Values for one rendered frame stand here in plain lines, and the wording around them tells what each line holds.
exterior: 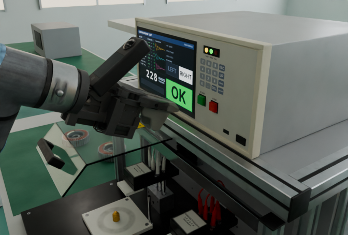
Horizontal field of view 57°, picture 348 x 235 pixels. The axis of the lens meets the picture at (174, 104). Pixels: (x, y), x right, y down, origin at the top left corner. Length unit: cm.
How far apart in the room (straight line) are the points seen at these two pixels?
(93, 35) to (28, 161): 431
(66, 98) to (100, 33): 511
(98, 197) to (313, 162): 68
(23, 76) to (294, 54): 43
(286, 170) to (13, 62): 45
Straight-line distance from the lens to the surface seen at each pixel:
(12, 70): 46
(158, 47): 77
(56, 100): 48
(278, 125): 61
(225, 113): 61
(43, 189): 120
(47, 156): 74
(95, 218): 98
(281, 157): 61
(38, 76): 46
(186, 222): 74
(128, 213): 98
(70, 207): 106
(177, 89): 73
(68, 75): 48
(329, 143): 69
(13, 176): 131
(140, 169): 91
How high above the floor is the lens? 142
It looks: 22 degrees down
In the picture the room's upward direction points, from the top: straight up
